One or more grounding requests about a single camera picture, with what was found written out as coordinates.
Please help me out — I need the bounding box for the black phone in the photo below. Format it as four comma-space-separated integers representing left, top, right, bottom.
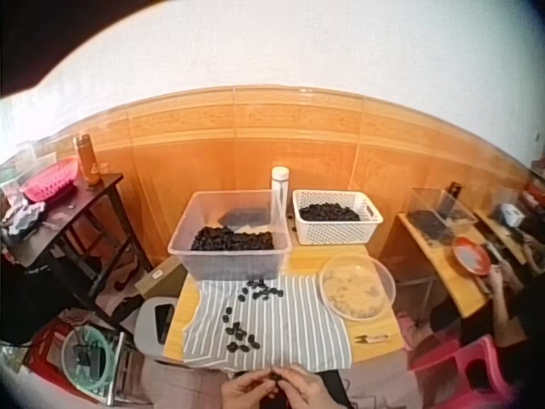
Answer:
153, 302, 175, 344

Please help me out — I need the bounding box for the grey white striped cloth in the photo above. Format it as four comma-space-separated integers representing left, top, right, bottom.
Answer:
182, 275, 353, 371

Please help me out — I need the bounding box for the light wooden work table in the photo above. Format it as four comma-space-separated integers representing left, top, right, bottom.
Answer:
163, 243, 405, 366

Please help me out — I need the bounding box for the small wooden side table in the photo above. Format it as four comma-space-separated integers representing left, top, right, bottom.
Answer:
394, 211, 491, 320

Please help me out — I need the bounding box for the white perforated plastic basket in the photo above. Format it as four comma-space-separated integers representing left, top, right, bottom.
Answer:
291, 188, 384, 246

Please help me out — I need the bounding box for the scattered black pieces group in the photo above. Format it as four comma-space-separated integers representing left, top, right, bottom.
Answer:
221, 278, 286, 354

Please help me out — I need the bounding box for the clear round plastic bowl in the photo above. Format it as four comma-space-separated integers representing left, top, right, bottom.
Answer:
318, 253, 398, 322

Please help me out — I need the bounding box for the black side table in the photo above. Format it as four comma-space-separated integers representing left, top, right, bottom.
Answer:
0, 171, 153, 319

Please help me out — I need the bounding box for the red plastic stool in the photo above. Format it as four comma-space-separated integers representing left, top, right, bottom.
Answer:
23, 317, 86, 376

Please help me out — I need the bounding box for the brown cardboard box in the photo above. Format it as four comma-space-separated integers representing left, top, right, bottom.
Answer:
135, 256, 189, 299

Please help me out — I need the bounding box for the clear bin with dark pieces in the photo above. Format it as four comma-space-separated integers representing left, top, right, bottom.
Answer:
404, 186, 479, 249

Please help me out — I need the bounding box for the person's right hand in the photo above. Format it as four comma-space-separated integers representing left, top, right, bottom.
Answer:
273, 364, 331, 409

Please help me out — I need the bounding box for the round green rimmed glass lid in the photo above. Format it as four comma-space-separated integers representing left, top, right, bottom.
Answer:
60, 325, 123, 391

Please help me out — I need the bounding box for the heap of black pieces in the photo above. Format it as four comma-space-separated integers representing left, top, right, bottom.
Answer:
297, 203, 362, 222
189, 225, 276, 252

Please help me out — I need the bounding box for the white blue small box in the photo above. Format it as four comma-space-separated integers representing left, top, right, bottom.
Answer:
499, 203, 526, 228

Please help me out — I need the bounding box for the clear bottle with white cap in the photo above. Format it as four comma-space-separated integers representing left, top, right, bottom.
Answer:
271, 166, 291, 234

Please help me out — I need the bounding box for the pink plastic basket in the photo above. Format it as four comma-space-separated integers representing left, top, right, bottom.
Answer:
18, 154, 83, 204

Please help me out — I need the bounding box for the pink plastic stool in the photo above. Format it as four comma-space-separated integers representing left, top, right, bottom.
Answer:
407, 333, 513, 402

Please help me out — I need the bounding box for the black white crumpled cloth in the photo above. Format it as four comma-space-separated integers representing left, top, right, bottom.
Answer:
0, 199, 48, 236

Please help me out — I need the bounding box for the red round plate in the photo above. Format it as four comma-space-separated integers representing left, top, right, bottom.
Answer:
451, 236, 496, 276

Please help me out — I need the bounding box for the clear plastic storage bin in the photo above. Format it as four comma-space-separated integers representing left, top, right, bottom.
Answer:
167, 190, 294, 283

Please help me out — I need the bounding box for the grey plastic stool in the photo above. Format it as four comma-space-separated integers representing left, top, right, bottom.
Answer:
135, 296, 179, 357

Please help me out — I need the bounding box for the brown drink bottle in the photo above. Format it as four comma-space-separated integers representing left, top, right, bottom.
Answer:
72, 133, 104, 187

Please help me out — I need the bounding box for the person's left hand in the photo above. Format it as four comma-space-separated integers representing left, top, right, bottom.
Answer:
221, 369, 280, 409

